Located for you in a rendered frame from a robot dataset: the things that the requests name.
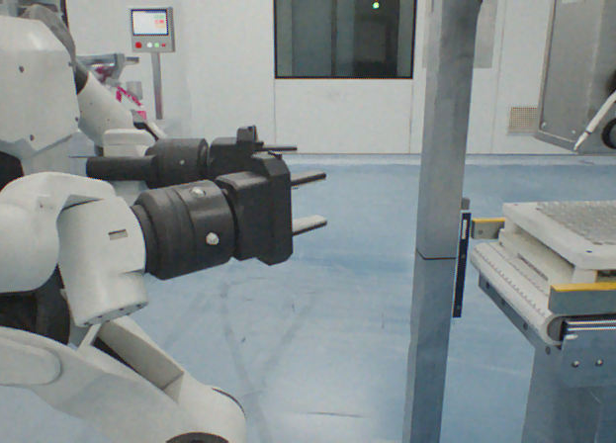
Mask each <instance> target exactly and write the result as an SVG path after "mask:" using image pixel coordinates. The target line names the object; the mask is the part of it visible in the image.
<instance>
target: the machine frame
mask: <svg viewBox="0 0 616 443"><path fill-rule="evenodd" d="M479 3H480V0H431V11H430V26H429V42H428V56H427V71H426V87H425V103H424V118H423V134H422V148H421V165H420V180H419V195H418V211H417V227H416V242H415V247H416V248H415V257H414V273H413V289H412V304H411V319H410V327H411V342H410V346H409V350H407V366H406V381H405V396H404V412H403V427H402V442H401V443H440V434H441V423H442V412H443V401H444V391H445V380H446V369H447V358H448V346H449V335H450V324H451V313H452V302H453V292H454V280H455V268H456V257H457V246H458V235H459V224H461V212H462V202H463V191H464V180H465V169H466V158H467V149H466V146H468V144H467V135H468V124H469V113H470V103H471V91H472V80H473V68H474V57H475V46H476V35H477V24H478V13H479Z"/></svg>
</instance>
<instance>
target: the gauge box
mask: <svg viewBox="0 0 616 443"><path fill-rule="evenodd" d="M615 72H616V0H551V8H550V16H549V24H548V31H547V39H546V47H545V55H544V63H543V70H542V78H541V86H540V94H539V102H538V110H537V117H536V125H535V132H534V137H535V138H537V139H538V140H540V141H542V142H545V143H548V144H551V145H554V146H557V147H560V148H562V149H565V150H568V151H571V152H574V153H577V154H616V149H611V148H608V147H607V146H605V145H604V143H603V141H602V132H603V129H604V128H605V126H606V125H607V124H608V123H609V122H610V120H611V121H612V119H614V118H616V116H615V110H616V103H612V104H611V106H610V107H609V108H608V110H607V111H606V112H605V114H604V115H603V117H602V118H601V119H600V121H599V122H598V123H597V126H596V127H595V129H594V130H593V131H592V133H591V135H590V136H589V138H588V139H587V140H586V141H585V143H584V144H582V145H581V147H580V148H579V149H578V150H577V151H574V150H573V149H574V146H575V145H576V144H577V143H578V139H579V137H580V136H581V135H582V133H583V132H584V131H585V130H586V129H587V128H588V125H589V124H590V122H591V121H592V120H593V118H594V117H595V115H596V114H597V113H598V111H599V110H600V109H601V107H602V106H603V104H604V103H605V102H606V101H607V99H608V98H609V97H610V96H611V93H612V87H613V81H614V75H615Z"/></svg>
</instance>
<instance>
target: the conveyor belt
mask: <svg viewBox="0 0 616 443"><path fill-rule="evenodd" d="M470 259H471V262H472V264H473V265H474V266H475V267H476V268H477V269H478V270H479V272H480V273H481V274H482V275H483V276H484V277H485V278H486V279H487V280H488V281H489V282H490V284H491V285H492V286H493V287H494V288H495V289H496V290H497V291H498V292H499V293H500V295H501V296H502V297H503V298H504V299H505V300H506V301H507V302H508V303H509V304H510V305H511V306H512V307H513V308H514V309H515V310H516V311H517V312H518V313H519V314H520V315H521V317H522V318H523V319H524V320H525V321H526V322H527V323H528V324H529V325H530V326H531V327H532V328H533V329H534V330H535V331H536V332H537V333H538V334H539V335H540V336H541V337H542V339H543V340H544V341H546V342H547V343H549V344H551V345H563V341H555V340H553V339H552V338H551V337H549V336H548V334H547V327H548V324H549V323H550V322H551V321H552V320H553V319H554V318H556V317H560V316H580V315H592V314H606V313H616V311H598V312H587V313H572V314H552V313H550V312H549V311H548V310H547V307H548V300H549V293H550V285H549V284H548V283H547V282H548V277H547V276H546V275H545V274H544V273H543V272H541V271H540V270H539V269H538V268H536V267H535V266H534V265H533V264H532V263H530V262H529V261H528V260H527V259H525V258H517V257H516V256H514V255H513V254H512V253H511V252H510V251H508V250H507V249H506V248H505V247H502V246H500V245H499V242H483V243H480V244H478V245H477V246H475V248H474V249H473V250H472V252H471V258H470Z"/></svg>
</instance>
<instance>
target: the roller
mask: <svg viewBox="0 0 616 443"><path fill-rule="evenodd" d="M565 318H567V317H566V316H560V317H556V318H554V319H553V320H552V321H551V322H550V323H549V324H548V327H547V334H548V336H549V337H551V338H552V339H553V340H555V341H563V340H564V334H565V328H566V327H565V326H564V324H565V322H564V320H565Z"/></svg>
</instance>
